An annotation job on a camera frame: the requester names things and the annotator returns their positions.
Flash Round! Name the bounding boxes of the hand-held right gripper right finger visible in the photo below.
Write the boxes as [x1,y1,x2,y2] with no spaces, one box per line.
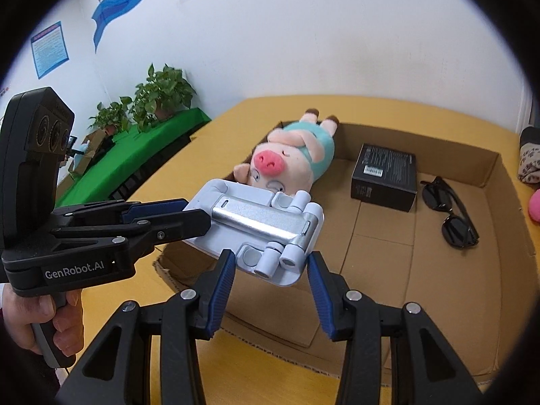
[306,251,486,405]

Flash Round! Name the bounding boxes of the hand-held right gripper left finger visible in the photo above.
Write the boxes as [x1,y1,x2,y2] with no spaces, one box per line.
[63,249,237,405]

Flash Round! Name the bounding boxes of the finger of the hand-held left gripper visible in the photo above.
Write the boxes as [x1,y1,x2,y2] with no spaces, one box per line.
[53,197,191,227]
[51,208,212,270]

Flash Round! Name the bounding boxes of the white folding phone stand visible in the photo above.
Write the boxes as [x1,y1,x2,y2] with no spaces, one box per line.
[183,178,325,288]

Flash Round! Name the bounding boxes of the pink plush pig toy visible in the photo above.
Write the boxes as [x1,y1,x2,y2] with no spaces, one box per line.
[233,110,340,197]

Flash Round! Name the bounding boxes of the black product box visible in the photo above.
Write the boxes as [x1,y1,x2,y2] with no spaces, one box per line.
[351,143,418,213]

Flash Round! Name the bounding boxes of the brown cardboard box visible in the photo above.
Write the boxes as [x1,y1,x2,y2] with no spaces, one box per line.
[153,120,537,389]

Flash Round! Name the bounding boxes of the black sunglasses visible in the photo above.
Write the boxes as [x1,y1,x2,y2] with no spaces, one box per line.
[420,176,481,249]

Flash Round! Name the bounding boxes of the person's left hand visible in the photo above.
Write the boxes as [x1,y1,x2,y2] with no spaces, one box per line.
[5,289,86,356]

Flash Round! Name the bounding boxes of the table with green cloth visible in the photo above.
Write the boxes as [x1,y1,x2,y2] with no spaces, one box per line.
[55,107,212,208]

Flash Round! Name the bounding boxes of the small cardboard carton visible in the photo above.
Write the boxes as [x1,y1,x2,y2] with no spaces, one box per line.
[82,129,117,166]

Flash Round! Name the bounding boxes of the small potted green plant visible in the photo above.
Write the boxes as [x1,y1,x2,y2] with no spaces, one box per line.
[88,96,134,136]

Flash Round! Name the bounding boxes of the large potted green plant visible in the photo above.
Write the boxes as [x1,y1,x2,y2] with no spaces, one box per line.
[133,63,197,133]

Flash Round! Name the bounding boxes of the printed dark cloth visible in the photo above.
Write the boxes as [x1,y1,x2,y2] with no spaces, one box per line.
[518,126,540,185]

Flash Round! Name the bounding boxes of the blue framed wall poster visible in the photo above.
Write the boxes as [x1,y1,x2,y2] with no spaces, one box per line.
[30,21,71,80]

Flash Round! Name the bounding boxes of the blue wave wall decal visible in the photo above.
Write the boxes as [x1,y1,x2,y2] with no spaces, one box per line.
[92,0,168,54]

